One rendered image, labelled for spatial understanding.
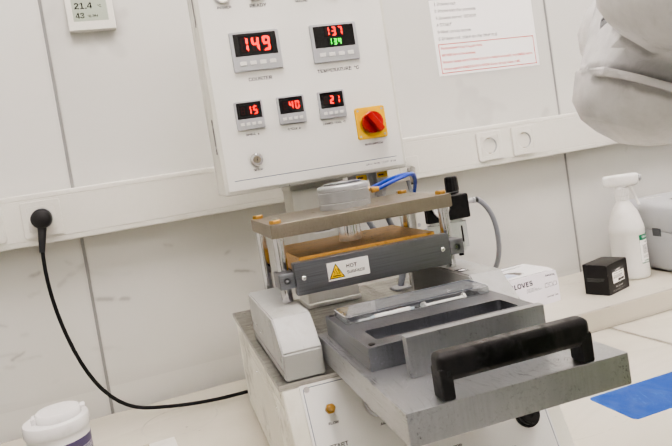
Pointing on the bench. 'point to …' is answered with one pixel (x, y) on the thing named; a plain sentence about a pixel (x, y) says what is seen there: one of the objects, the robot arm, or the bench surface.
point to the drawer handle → (509, 351)
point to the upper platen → (351, 240)
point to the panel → (334, 403)
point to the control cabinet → (294, 73)
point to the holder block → (377, 353)
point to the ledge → (598, 310)
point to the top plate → (350, 207)
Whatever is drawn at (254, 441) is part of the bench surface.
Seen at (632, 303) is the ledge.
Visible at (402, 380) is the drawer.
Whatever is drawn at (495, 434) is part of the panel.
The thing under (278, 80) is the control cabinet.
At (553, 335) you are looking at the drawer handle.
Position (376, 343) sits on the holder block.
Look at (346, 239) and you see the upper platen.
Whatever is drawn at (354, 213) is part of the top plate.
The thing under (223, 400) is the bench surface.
